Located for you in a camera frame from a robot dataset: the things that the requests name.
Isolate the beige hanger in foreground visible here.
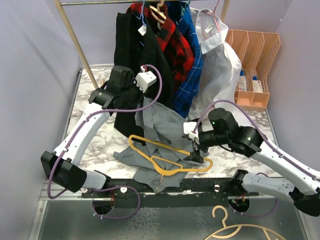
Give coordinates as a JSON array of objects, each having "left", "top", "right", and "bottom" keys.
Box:
[{"left": 205, "top": 205, "right": 286, "bottom": 240}]

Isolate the red black plaid shirt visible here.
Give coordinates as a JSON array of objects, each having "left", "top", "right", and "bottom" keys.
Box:
[{"left": 143, "top": 4, "right": 195, "bottom": 92}]

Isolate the purple cable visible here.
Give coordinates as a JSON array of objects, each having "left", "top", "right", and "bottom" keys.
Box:
[
  {"left": 191, "top": 99, "right": 320, "bottom": 218},
  {"left": 46, "top": 64, "right": 163, "bottom": 221}
]

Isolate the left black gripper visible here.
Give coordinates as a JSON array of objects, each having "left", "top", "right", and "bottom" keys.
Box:
[{"left": 121, "top": 77, "right": 149, "bottom": 110}]

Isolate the white box in organizer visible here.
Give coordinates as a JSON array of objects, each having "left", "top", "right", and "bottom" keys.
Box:
[
  {"left": 237, "top": 69, "right": 247, "bottom": 91},
  {"left": 252, "top": 69, "right": 264, "bottom": 93}
]

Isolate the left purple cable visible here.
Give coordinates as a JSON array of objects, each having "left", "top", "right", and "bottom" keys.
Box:
[{"left": 46, "top": 64, "right": 163, "bottom": 221}]

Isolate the blue plaid shirt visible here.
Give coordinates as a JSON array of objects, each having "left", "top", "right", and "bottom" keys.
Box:
[{"left": 167, "top": 1, "right": 203, "bottom": 118}]

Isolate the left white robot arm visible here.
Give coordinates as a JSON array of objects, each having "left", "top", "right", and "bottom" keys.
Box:
[{"left": 40, "top": 65, "right": 157, "bottom": 198}]

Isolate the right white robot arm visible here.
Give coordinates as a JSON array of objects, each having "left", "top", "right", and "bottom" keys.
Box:
[{"left": 183, "top": 108, "right": 320, "bottom": 217}]

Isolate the wooden clothes rack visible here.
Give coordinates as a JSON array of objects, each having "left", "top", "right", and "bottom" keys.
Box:
[{"left": 53, "top": 0, "right": 230, "bottom": 89}]

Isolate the black hanging shirt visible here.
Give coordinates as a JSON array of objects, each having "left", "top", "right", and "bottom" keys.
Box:
[{"left": 114, "top": 13, "right": 174, "bottom": 138}]

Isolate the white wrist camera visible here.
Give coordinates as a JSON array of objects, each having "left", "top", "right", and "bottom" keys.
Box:
[
  {"left": 135, "top": 71, "right": 157, "bottom": 93},
  {"left": 183, "top": 121, "right": 200, "bottom": 145}
]

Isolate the beige wooden hanger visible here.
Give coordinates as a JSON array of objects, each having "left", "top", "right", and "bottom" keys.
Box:
[{"left": 149, "top": 0, "right": 167, "bottom": 24}]

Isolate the orange plastic file organizer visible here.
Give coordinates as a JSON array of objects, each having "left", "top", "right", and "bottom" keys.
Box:
[{"left": 226, "top": 29, "right": 281, "bottom": 112}]

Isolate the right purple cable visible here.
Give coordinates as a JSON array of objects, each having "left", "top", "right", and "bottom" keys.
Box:
[{"left": 191, "top": 99, "right": 320, "bottom": 218}]

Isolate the yellow wire hanger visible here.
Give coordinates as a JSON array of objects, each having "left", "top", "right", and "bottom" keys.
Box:
[{"left": 128, "top": 134, "right": 214, "bottom": 183}]

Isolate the pink wire hanger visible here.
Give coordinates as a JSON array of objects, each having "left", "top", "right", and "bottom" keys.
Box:
[{"left": 202, "top": 0, "right": 221, "bottom": 39}]

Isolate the blue wire hanger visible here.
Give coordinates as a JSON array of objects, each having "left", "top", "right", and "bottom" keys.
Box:
[{"left": 137, "top": 0, "right": 147, "bottom": 37}]

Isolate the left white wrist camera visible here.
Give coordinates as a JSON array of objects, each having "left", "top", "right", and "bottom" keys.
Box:
[{"left": 135, "top": 71, "right": 157, "bottom": 93}]

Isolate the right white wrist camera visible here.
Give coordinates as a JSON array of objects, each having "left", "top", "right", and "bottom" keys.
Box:
[{"left": 183, "top": 121, "right": 200, "bottom": 145}]

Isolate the white hanging shirt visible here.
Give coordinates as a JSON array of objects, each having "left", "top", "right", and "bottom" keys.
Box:
[{"left": 188, "top": 8, "right": 242, "bottom": 120}]

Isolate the grey button shirt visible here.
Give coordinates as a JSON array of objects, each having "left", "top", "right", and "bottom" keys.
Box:
[{"left": 113, "top": 102, "right": 202, "bottom": 193}]

